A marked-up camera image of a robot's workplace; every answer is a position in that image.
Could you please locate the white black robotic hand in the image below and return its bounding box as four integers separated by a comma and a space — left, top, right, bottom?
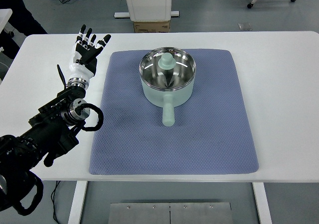
68, 25, 111, 86

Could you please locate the mint green pot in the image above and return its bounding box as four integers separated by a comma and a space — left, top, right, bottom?
139, 47, 196, 127

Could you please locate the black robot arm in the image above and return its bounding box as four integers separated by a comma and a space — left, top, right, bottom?
0, 71, 104, 216

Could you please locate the cardboard box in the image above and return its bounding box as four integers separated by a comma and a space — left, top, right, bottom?
133, 20, 170, 33

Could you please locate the person in dark clothes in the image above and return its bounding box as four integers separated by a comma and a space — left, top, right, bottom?
0, 0, 47, 59

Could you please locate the white side table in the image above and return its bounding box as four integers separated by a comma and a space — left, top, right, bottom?
0, 8, 12, 33

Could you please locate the left white table leg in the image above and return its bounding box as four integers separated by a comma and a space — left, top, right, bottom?
68, 181, 88, 224

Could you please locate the white table leg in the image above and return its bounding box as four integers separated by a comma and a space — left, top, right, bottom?
68, 181, 88, 224
252, 182, 272, 224

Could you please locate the blue textured mat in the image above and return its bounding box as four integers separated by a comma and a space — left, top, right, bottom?
89, 49, 259, 175

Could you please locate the small metal floor plate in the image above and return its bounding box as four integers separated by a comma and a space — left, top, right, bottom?
238, 22, 253, 31

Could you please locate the right white table leg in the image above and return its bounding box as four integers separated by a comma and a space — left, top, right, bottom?
252, 182, 272, 224

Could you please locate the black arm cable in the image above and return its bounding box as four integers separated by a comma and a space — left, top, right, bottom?
76, 103, 104, 132

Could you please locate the white pedestal stand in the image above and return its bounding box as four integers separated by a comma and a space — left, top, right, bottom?
114, 0, 179, 22

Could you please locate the black floor cable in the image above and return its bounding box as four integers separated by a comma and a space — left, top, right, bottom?
51, 181, 61, 224

